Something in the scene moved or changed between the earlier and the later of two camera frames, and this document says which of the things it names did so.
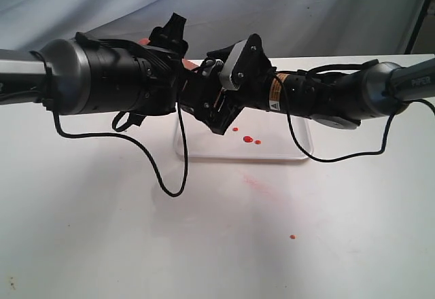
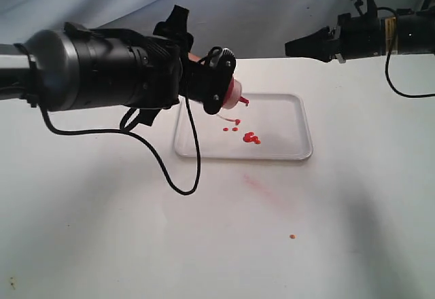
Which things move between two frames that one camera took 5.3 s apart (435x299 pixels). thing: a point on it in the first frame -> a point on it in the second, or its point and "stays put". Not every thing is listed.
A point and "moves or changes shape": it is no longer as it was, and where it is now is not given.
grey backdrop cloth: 295,15 stays put
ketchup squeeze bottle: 188,65 moves or changes shape
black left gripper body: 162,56 -> 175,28
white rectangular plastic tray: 255,133 stays put
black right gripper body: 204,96 -> 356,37
